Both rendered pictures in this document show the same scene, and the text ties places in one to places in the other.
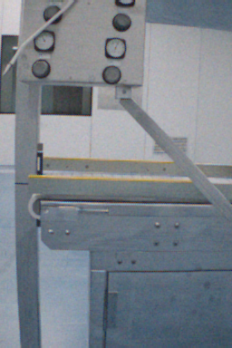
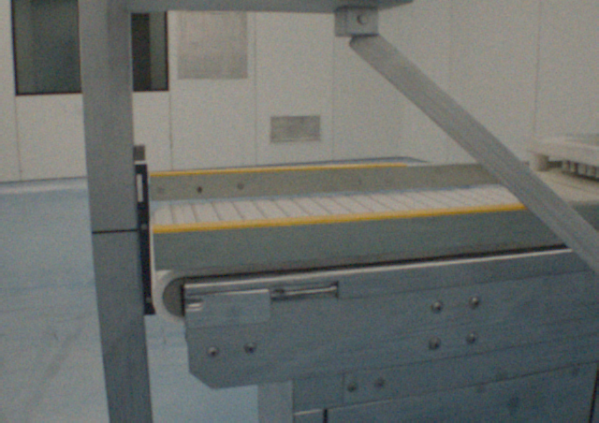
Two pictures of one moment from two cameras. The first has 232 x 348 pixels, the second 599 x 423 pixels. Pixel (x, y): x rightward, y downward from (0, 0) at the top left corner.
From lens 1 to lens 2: 29 cm
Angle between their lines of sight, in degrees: 9
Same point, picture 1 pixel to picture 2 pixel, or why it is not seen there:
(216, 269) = (531, 372)
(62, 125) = not seen: hidden behind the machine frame
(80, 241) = (278, 362)
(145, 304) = not seen: outside the picture
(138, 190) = (399, 239)
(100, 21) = not seen: outside the picture
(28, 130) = (112, 119)
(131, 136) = (234, 119)
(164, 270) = (438, 389)
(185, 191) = (490, 230)
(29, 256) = (133, 374)
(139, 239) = (401, 341)
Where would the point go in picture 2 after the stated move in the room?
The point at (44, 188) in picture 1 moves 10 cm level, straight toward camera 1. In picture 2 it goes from (193, 254) to (221, 298)
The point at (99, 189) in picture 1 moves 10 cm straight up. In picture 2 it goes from (317, 245) to (318, 123)
